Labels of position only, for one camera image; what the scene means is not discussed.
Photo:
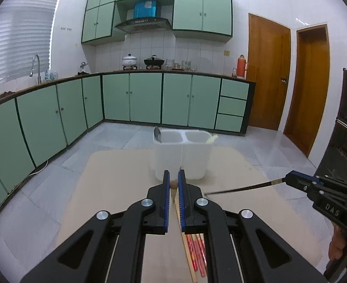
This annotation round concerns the white window blinds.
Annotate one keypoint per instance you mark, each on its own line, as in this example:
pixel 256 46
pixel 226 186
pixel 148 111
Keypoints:
pixel 25 30

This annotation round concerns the plain bamboo chopstick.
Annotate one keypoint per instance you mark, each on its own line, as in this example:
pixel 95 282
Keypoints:
pixel 173 189
pixel 184 240

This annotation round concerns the orange thermos flask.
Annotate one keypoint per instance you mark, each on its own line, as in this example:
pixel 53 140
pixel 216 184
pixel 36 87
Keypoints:
pixel 241 66

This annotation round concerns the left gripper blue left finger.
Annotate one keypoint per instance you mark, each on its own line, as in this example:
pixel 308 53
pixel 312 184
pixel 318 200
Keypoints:
pixel 166 182

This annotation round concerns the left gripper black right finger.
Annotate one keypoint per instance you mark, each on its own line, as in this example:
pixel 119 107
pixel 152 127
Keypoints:
pixel 181 200

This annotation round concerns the black chopstick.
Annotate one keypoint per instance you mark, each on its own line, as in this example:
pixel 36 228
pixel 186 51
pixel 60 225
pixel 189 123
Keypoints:
pixel 251 187

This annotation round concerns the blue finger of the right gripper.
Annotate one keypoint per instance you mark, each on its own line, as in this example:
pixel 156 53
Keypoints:
pixel 304 177
pixel 297 183

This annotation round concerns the black range hood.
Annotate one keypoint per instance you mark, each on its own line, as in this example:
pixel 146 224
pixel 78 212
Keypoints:
pixel 143 24

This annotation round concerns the person's right hand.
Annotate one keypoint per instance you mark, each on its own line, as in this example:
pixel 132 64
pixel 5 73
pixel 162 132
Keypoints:
pixel 337 244

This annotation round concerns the glass jars on counter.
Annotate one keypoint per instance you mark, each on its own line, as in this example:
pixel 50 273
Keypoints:
pixel 184 65

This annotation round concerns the metal spoon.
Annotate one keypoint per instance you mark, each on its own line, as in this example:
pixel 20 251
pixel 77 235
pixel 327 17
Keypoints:
pixel 157 134

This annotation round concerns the chrome kitchen faucet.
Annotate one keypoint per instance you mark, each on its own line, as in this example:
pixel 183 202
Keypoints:
pixel 36 65

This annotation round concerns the white double utensil holder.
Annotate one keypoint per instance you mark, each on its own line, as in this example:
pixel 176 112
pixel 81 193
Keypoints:
pixel 181 149

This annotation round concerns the small glass jar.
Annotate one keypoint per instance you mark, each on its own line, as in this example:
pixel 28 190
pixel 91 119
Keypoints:
pixel 234 72

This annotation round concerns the white cooking pot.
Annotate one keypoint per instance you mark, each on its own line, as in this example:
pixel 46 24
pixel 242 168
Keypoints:
pixel 129 62

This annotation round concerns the green upper wall cabinets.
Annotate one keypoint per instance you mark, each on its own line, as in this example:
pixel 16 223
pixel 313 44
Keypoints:
pixel 201 19

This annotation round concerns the wooden door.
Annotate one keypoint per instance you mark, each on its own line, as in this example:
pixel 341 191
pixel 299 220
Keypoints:
pixel 269 52
pixel 310 87

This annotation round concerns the green lower kitchen cabinets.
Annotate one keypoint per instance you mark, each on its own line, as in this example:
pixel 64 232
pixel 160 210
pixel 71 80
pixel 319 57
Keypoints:
pixel 40 122

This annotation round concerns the red patterned bamboo chopstick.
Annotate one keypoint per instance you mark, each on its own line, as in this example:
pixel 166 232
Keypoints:
pixel 192 251

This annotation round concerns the blue box on hood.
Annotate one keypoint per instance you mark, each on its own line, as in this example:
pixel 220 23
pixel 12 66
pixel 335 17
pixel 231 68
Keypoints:
pixel 147 8

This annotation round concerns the black wok with lid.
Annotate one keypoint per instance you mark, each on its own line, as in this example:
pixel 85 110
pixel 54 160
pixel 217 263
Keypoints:
pixel 154 63

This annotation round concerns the metal kettle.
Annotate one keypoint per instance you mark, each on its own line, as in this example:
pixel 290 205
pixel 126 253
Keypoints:
pixel 82 69

